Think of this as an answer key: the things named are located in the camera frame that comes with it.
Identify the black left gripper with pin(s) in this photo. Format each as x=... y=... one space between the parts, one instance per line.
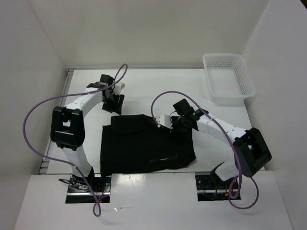
x=118 y=106

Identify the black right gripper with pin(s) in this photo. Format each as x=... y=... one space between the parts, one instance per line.
x=183 y=130

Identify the black shorts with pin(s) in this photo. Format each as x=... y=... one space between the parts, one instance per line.
x=134 y=144

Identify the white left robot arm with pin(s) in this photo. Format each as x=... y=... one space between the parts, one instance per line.
x=67 y=126

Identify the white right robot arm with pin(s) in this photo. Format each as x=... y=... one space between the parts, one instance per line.
x=251 y=151

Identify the white plastic basket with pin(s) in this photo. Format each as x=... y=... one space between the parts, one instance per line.
x=228 y=78

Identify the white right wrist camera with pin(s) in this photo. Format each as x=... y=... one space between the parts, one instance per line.
x=164 y=121

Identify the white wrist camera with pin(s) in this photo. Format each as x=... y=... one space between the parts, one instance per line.
x=164 y=121
x=118 y=88

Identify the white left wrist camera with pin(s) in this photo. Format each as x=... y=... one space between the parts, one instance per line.
x=118 y=88

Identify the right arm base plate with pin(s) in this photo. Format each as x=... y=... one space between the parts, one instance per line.
x=210 y=188

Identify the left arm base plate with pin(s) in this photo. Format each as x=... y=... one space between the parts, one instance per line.
x=79 y=193

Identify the aluminium table edge rail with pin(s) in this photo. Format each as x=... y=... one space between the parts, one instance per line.
x=58 y=116

